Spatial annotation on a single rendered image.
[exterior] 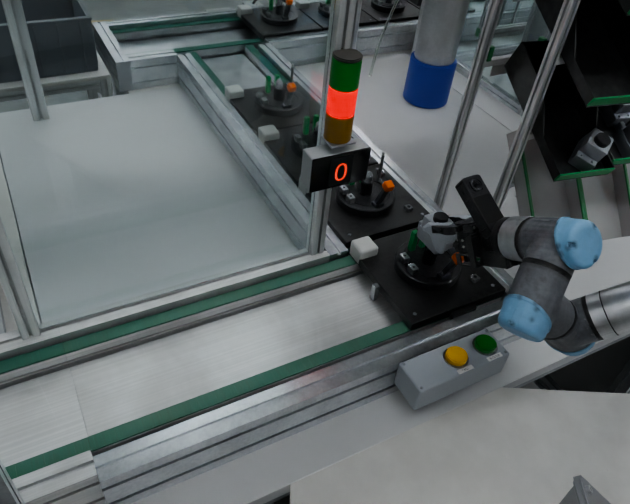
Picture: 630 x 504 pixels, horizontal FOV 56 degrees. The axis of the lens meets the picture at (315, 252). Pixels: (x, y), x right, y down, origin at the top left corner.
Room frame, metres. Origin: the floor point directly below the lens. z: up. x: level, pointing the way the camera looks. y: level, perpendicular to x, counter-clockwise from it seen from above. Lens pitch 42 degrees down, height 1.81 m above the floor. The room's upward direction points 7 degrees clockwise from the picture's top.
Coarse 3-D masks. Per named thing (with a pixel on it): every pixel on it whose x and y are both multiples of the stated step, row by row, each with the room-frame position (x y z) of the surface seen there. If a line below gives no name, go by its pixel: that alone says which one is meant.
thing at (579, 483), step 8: (576, 480) 0.43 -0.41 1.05; (584, 480) 0.43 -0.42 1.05; (576, 488) 0.42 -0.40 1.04; (584, 488) 0.42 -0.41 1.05; (592, 488) 0.43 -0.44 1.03; (568, 496) 0.43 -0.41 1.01; (576, 496) 0.41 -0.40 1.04; (584, 496) 0.41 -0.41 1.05; (592, 496) 0.42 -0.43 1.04; (600, 496) 0.43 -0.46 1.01
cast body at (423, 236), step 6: (426, 216) 0.93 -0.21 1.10; (432, 216) 0.93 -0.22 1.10; (438, 216) 0.92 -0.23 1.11; (444, 216) 0.92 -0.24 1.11; (420, 222) 0.96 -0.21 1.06; (426, 222) 0.92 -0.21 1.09; (432, 222) 0.91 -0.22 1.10; (444, 222) 0.91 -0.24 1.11; (420, 228) 0.93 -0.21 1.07; (420, 234) 0.93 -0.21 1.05; (426, 234) 0.92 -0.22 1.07; (426, 240) 0.91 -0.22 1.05; (432, 246) 0.89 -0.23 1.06; (450, 246) 0.91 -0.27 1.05; (432, 252) 0.89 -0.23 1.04
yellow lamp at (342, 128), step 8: (328, 120) 0.91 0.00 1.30; (336, 120) 0.90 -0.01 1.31; (344, 120) 0.90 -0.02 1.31; (352, 120) 0.91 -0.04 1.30; (328, 128) 0.91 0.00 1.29; (336, 128) 0.90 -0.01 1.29; (344, 128) 0.90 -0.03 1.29; (328, 136) 0.90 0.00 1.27; (336, 136) 0.90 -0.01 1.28; (344, 136) 0.90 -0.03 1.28
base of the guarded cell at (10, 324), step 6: (0, 288) 0.82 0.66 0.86; (0, 294) 0.81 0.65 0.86; (6, 300) 0.79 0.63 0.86; (6, 306) 0.78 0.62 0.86; (6, 312) 0.76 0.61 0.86; (6, 318) 0.75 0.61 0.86; (12, 318) 0.75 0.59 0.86; (6, 324) 0.73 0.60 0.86; (12, 324) 0.73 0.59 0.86; (6, 330) 0.72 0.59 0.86; (12, 330) 0.72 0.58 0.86
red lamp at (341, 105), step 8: (328, 88) 0.92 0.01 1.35; (328, 96) 0.91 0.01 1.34; (336, 96) 0.90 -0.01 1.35; (344, 96) 0.90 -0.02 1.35; (352, 96) 0.90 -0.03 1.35; (328, 104) 0.91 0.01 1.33; (336, 104) 0.90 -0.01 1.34; (344, 104) 0.90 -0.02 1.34; (352, 104) 0.91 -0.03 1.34; (328, 112) 0.91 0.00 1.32; (336, 112) 0.90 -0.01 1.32; (344, 112) 0.90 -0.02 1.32; (352, 112) 0.91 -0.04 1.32
